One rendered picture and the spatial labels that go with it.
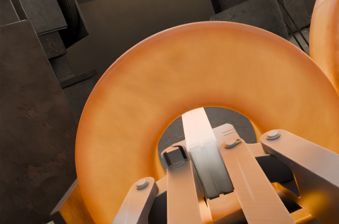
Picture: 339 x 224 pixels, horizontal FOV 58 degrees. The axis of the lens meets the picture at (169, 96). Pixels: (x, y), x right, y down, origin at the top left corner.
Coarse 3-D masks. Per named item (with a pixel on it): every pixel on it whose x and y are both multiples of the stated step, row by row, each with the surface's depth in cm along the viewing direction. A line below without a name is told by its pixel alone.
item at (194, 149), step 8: (192, 112) 20; (184, 120) 19; (192, 120) 18; (184, 128) 18; (192, 128) 17; (192, 136) 16; (192, 144) 15; (200, 144) 15; (192, 152) 15; (200, 152) 15; (192, 160) 15; (200, 160) 15; (200, 168) 15; (208, 168) 15; (200, 176) 15; (208, 176) 15; (208, 184) 15; (216, 184) 15; (208, 192) 15; (216, 192) 15
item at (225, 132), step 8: (216, 128) 18; (224, 128) 17; (232, 128) 17; (216, 136) 17; (224, 136) 16; (232, 136) 16; (248, 144) 14; (256, 144) 14; (256, 152) 14; (264, 152) 13; (264, 160) 13; (272, 160) 13; (264, 168) 13; (272, 168) 13; (280, 168) 13; (288, 168) 13; (272, 176) 13; (280, 176) 13; (288, 176) 13
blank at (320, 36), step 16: (320, 0) 17; (336, 0) 16; (320, 16) 17; (336, 16) 16; (320, 32) 17; (336, 32) 16; (320, 48) 17; (336, 48) 16; (320, 64) 17; (336, 64) 16; (336, 80) 16
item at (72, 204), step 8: (72, 184) 19; (72, 192) 17; (80, 192) 18; (64, 200) 16; (72, 200) 17; (80, 200) 18; (56, 208) 16; (64, 208) 16; (72, 208) 17; (80, 208) 17; (56, 216) 15; (64, 216) 16; (72, 216) 16; (80, 216) 17; (88, 216) 18
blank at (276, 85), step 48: (144, 48) 16; (192, 48) 16; (240, 48) 16; (288, 48) 16; (96, 96) 16; (144, 96) 16; (192, 96) 16; (240, 96) 16; (288, 96) 16; (336, 96) 16; (96, 144) 17; (144, 144) 17; (336, 144) 17; (96, 192) 17
